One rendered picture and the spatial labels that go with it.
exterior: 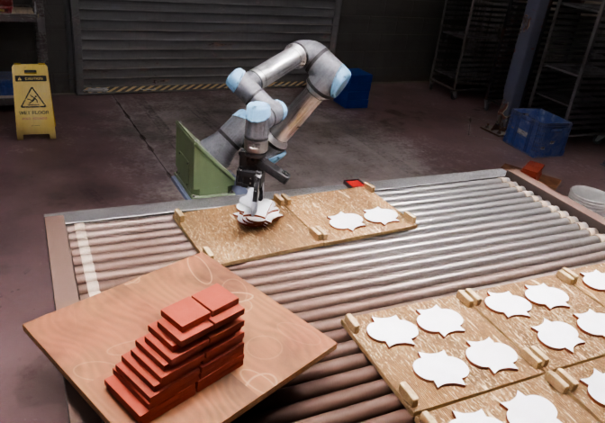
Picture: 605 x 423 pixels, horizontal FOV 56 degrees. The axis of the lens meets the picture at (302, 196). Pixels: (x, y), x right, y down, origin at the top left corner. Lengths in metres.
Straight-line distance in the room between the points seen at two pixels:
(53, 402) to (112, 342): 1.39
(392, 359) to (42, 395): 1.68
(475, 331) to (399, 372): 0.31
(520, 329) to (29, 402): 1.96
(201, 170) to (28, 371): 1.23
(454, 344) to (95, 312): 0.92
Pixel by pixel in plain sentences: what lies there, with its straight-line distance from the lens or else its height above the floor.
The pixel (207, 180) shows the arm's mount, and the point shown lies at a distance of 2.27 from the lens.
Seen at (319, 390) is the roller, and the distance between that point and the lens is 1.43.
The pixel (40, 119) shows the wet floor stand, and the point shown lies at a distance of 5.28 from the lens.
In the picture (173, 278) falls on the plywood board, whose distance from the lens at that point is 1.53.
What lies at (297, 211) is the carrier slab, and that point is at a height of 0.94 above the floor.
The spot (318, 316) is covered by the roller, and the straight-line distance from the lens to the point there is 1.64.
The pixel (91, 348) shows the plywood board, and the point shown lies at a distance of 1.34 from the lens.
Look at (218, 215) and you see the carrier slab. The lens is 2.04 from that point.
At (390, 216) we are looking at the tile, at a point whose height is 0.94.
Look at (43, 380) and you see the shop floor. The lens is 2.83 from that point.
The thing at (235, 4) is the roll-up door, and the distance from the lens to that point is 6.77.
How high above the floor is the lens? 1.91
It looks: 26 degrees down
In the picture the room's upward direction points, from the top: 7 degrees clockwise
